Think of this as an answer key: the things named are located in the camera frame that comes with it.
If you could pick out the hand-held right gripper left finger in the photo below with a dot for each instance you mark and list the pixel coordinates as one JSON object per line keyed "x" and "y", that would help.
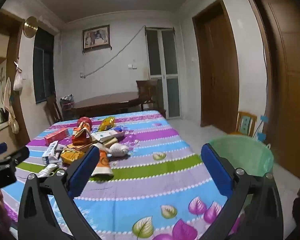
{"x": 85, "y": 170}

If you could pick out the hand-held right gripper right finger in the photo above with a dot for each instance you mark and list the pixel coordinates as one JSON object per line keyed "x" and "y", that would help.
{"x": 217, "y": 170}

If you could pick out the yellow orange packet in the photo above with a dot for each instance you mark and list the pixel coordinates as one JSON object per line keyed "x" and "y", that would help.
{"x": 71, "y": 157}

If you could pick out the green plastic basin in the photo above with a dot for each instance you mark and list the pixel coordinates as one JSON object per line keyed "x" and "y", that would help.
{"x": 244, "y": 152}

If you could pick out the orange box with red end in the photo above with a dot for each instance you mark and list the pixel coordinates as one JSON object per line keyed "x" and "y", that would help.
{"x": 81, "y": 136}

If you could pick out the beige sponge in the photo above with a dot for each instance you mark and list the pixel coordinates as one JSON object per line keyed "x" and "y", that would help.
{"x": 107, "y": 144}

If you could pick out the fluffy white cloth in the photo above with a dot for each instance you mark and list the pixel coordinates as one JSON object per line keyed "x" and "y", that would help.
{"x": 118, "y": 150}

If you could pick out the white and blue carton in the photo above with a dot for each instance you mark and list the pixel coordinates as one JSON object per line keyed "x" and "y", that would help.
{"x": 50, "y": 152}

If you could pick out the white crumpled wrapper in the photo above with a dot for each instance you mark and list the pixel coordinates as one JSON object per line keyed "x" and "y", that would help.
{"x": 47, "y": 171}

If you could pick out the white-red paper packet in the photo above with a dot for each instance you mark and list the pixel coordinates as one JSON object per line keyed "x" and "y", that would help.
{"x": 105, "y": 135}

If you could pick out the hanging beige cloth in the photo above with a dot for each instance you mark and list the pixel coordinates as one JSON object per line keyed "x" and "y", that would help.
{"x": 10, "y": 110}

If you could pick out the red carton box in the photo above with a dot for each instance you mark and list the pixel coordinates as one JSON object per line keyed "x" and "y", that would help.
{"x": 56, "y": 136}

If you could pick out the red apple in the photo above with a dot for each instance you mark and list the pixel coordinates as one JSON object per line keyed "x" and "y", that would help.
{"x": 85, "y": 120}

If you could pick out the yellow snack bag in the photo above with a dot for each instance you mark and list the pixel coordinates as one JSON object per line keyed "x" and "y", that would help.
{"x": 107, "y": 123}

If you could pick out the small light wooden chair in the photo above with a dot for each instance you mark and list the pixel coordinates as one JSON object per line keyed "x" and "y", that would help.
{"x": 244, "y": 123}

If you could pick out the blue tape piece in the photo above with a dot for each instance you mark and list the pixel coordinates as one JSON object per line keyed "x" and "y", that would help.
{"x": 264, "y": 118}
{"x": 261, "y": 136}

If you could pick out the dark wooden chair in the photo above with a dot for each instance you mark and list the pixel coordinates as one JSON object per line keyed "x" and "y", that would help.
{"x": 52, "y": 108}
{"x": 146, "y": 87}

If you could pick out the dark wooden table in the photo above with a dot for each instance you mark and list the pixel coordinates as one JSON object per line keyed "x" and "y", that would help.
{"x": 102, "y": 102}

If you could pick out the hanging white plastic bag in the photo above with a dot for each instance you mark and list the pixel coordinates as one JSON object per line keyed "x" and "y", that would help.
{"x": 18, "y": 82}

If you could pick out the bag of small goods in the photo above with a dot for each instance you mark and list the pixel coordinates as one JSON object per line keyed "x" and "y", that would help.
{"x": 66, "y": 101}

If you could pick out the dark window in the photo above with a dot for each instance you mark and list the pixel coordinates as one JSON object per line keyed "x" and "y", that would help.
{"x": 43, "y": 67}

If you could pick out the brown wooden door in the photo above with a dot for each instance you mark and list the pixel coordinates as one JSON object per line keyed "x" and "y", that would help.
{"x": 217, "y": 67}
{"x": 289, "y": 80}

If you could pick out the frosted glass door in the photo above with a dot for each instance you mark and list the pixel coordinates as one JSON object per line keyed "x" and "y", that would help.
{"x": 162, "y": 55}

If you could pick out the white light switch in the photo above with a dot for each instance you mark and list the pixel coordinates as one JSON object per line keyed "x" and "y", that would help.
{"x": 132, "y": 66}

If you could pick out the round gold wall plate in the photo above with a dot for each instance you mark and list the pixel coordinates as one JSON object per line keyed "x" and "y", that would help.
{"x": 30, "y": 27}

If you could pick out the framed wall picture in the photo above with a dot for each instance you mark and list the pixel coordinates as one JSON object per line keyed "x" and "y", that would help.
{"x": 96, "y": 38}

